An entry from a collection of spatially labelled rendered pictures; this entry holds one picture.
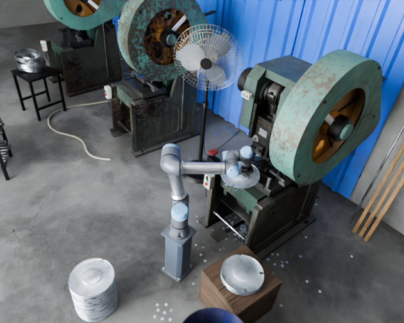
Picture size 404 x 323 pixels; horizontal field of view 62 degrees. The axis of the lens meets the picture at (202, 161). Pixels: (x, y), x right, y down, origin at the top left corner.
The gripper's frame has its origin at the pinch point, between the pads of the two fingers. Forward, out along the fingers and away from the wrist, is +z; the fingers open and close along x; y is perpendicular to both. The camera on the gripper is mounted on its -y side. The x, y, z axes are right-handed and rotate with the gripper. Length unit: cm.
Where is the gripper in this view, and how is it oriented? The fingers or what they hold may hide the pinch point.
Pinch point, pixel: (246, 174)
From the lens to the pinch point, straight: 246.0
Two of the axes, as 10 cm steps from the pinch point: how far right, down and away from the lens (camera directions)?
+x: 9.1, 3.0, -2.8
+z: 0.9, 5.2, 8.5
